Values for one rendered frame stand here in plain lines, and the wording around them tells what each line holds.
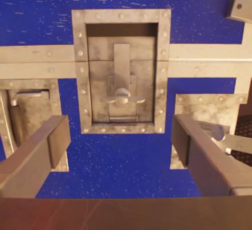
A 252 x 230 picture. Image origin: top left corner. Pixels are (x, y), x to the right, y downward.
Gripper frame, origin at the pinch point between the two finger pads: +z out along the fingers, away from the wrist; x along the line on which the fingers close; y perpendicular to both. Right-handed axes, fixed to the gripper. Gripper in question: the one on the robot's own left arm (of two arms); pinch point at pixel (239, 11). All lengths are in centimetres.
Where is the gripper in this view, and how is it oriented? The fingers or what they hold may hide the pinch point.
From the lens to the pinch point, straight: 30.5
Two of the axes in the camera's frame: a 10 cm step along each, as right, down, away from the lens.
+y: -1.7, 9.4, 2.9
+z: -9.9, -1.6, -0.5
